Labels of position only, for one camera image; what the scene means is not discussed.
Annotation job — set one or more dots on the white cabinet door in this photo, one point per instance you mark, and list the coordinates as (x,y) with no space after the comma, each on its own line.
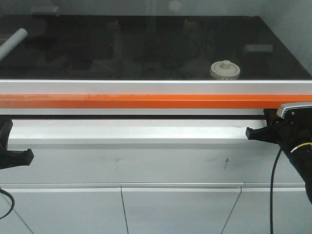
(292,212)
(66,211)
(178,211)

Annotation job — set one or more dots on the white cabinet middle door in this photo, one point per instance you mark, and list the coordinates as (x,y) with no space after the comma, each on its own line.
(178,211)

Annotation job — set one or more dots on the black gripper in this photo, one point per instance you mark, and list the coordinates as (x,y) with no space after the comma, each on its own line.
(294,133)

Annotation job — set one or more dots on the grey rolled tube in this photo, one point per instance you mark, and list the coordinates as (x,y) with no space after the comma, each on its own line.
(12,42)

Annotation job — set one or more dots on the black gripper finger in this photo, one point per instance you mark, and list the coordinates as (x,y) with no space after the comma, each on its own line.
(10,159)

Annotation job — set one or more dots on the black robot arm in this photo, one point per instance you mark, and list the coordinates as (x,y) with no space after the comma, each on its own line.
(301,162)

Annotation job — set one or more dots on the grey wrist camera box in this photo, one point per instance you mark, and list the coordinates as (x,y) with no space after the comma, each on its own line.
(291,107)

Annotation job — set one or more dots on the white cabinet left door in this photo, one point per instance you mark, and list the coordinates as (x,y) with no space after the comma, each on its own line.
(66,211)

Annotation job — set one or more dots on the glass jar with white lid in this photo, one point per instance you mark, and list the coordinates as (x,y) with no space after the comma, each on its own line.
(225,70)

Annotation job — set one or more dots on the white cabinet right door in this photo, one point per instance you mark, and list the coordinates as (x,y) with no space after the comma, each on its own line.
(292,212)

